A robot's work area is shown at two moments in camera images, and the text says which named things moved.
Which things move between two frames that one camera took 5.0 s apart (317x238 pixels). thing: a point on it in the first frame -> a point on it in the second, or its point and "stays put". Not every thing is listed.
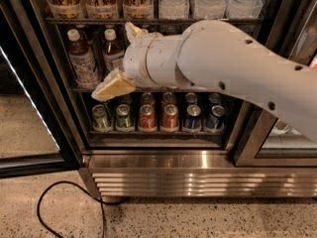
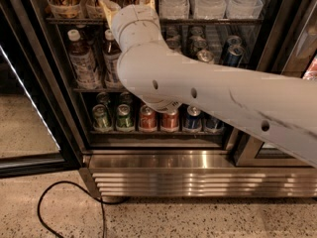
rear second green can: [126, 99] stays put
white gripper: [133, 60] -> [133, 16]
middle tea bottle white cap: [113, 54] stays put
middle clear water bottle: [209, 1] stays put
